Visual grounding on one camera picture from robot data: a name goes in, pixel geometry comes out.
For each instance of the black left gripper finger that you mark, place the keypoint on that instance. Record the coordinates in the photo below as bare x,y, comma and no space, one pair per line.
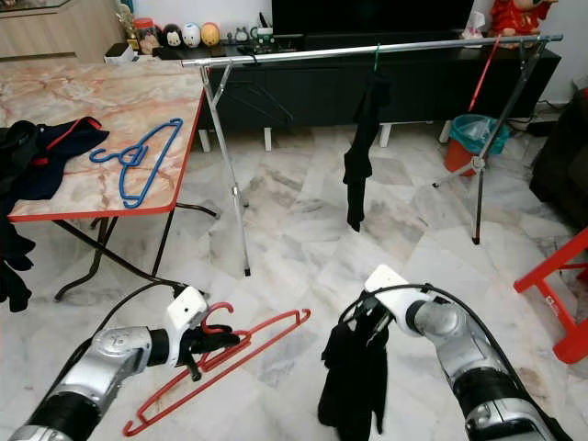
220,350
221,335

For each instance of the large red plastic hanger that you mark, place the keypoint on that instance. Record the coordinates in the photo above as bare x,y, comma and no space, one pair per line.
301,316

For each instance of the black knit garment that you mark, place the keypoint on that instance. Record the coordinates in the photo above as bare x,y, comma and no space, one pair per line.
349,386

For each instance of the dark navy shirt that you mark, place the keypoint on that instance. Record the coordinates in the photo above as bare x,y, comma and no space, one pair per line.
55,179

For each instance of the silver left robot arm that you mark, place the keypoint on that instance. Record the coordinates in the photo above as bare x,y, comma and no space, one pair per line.
110,358

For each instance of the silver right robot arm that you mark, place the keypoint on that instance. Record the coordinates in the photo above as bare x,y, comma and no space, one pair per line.
459,344

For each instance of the blue plastic hanger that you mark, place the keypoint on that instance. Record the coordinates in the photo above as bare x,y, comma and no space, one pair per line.
136,156

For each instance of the green plastic hanger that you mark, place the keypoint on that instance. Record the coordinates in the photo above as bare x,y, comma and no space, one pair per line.
377,60

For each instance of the bare thin red hanger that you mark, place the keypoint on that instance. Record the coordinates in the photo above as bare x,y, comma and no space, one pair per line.
485,73

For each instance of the black shirt with green logo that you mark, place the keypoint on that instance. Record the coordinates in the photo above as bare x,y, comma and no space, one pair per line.
363,161

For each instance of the orange bin with teal bag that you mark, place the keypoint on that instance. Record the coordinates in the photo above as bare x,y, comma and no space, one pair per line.
459,156

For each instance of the red plastic stool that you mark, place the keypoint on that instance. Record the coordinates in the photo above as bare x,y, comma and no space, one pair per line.
551,258

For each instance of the black TV console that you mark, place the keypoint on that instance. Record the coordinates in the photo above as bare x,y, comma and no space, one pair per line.
294,92

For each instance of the dark grey sofa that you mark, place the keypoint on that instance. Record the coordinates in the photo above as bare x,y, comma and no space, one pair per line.
560,165

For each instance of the black clothes pile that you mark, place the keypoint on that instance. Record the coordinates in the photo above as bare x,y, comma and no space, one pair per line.
26,147

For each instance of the marble pattern folding table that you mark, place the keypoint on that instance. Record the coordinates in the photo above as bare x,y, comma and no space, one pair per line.
92,92

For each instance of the black television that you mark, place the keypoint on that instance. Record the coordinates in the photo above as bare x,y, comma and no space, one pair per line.
372,16

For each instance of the orange round face toy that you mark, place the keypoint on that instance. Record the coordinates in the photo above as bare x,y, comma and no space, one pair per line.
211,34

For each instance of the white round face toy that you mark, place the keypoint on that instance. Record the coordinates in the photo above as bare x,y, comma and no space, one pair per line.
191,35

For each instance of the dark round face toy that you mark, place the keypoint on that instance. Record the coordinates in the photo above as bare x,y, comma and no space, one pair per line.
172,37

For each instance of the red and gold figurine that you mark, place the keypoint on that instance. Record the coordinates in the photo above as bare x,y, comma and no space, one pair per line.
519,16

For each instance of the light wooden cabinet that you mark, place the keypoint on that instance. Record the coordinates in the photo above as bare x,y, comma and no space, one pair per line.
55,37

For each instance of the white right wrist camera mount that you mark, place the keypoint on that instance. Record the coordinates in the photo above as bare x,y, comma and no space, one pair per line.
388,282

